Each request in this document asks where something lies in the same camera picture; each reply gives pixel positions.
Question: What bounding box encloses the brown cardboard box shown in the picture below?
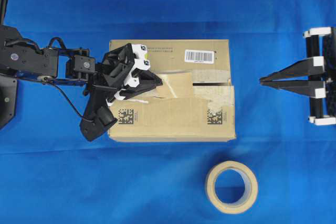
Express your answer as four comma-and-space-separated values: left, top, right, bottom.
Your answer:
108, 39, 236, 142

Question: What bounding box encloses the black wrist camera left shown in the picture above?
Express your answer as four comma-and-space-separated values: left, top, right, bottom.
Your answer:
79, 84, 117, 142

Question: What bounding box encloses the blue table cloth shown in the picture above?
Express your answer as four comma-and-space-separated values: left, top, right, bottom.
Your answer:
1, 0, 335, 223

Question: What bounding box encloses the white barcode label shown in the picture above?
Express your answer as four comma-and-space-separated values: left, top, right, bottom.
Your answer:
184, 49, 215, 64

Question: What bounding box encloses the beige tape roll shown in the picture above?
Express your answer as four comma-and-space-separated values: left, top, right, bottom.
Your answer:
205, 161, 258, 215

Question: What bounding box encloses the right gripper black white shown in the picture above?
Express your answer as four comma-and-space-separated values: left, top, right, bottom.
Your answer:
260, 27, 335, 126

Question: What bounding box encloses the beige tape strip piece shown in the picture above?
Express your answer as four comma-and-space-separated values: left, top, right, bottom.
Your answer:
154, 72, 194, 99

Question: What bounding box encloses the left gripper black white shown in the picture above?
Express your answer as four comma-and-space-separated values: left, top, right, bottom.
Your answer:
102, 43, 163, 100

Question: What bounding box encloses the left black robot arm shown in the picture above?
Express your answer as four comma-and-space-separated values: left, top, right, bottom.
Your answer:
1, 26, 162, 133

